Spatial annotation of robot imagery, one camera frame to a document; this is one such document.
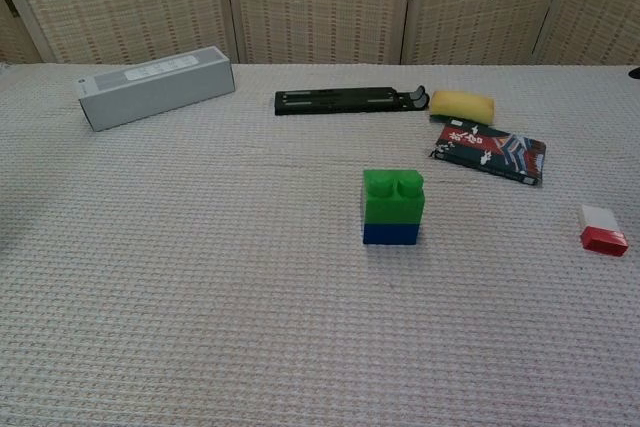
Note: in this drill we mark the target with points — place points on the green toy brick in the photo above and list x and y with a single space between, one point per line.
395 207

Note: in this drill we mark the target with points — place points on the blue toy brick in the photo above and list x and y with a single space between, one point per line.
390 235

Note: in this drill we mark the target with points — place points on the yellow sponge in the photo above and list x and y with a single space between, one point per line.
462 106

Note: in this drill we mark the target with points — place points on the dark printed flat box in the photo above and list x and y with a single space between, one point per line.
492 152

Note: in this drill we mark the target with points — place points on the long grey cardboard box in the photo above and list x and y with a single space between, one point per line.
150 89

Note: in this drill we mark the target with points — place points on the woven folding screen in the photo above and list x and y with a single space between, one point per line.
125 2

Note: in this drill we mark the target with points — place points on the small red and white box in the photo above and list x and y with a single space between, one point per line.
602 234

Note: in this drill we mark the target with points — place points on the small black object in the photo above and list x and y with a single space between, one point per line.
635 72

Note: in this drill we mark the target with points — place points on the brass screen hinge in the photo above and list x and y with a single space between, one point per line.
9 5

